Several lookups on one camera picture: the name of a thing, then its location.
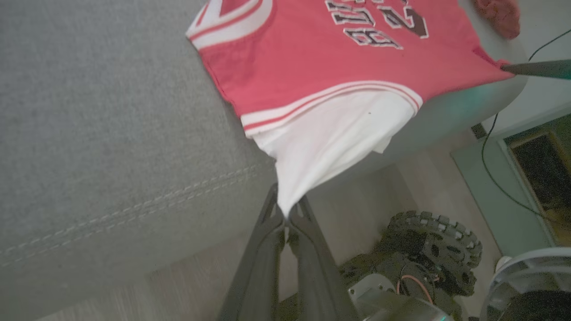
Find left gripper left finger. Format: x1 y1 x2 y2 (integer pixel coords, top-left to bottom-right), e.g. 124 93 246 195
218 183 287 321

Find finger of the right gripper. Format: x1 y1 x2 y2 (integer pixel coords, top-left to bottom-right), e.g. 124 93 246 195
501 67 571 81
501 59 571 70

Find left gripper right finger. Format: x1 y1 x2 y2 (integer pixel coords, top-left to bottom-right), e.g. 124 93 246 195
288 196 358 321

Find red shorts with white stripe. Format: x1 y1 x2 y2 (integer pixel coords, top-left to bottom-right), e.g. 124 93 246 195
473 0 521 40

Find red and white basketball jersey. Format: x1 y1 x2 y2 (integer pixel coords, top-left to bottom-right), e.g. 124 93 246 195
185 0 516 219

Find black treaded robot wheel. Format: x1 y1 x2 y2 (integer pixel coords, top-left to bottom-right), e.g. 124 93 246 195
381 210 484 298

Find green-bordered dark rug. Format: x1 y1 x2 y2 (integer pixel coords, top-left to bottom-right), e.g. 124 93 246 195
451 114 571 258

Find grey sofa chaise seat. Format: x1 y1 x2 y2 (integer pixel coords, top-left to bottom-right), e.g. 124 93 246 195
0 0 529 321

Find thin black floor cable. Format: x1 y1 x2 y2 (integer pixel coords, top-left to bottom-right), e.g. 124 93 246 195
480 28 571 220

